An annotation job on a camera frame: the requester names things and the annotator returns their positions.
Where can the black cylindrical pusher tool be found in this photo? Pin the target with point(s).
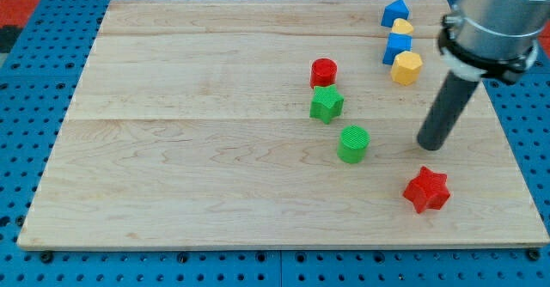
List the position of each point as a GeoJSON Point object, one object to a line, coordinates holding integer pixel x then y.
{"type": "Point", "coordinates": [446, 109]}

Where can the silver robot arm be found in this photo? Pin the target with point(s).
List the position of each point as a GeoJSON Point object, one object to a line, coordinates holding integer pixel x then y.
{"type": "Point", "coordinates": [481, 39]}

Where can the red star block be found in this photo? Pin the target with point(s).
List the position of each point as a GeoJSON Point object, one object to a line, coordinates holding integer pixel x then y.
{"type": "Point", "coordinates": [427, 190]}

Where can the green star block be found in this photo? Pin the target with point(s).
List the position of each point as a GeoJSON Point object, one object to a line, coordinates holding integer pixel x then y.
{"type": "Point", "coordinates": [327, 103]}

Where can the yellow hexagon block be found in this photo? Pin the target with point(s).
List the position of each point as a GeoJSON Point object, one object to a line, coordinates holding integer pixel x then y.
{"type": "Point", "coordinates": [406, 68]}

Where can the blue cube block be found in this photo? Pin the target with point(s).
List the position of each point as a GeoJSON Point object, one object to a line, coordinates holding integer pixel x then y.
{"type": "Point", "coordinates": [396, 44]}

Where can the yellow half-round block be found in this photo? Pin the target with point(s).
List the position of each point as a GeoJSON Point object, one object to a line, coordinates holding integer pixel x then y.
{"type": "Point", "coordinates": [402, 26]}

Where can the blue triangle block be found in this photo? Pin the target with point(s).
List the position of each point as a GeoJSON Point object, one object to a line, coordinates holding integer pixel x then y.
{"type": "Point", "coordinates": [396, 9]}

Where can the green cylinder block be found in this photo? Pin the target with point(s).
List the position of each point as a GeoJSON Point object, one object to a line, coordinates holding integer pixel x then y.
{"type": "Point", "coordinates": [353, 144]}

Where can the red cylinder block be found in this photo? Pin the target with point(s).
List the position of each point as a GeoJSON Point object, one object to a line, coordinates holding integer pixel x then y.
{"type": "Point", "coordinates": [323, 72]}

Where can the wooden board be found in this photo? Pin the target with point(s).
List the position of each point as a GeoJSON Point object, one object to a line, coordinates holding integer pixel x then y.
{"type": "Point", "coordinates": [189, 129]}

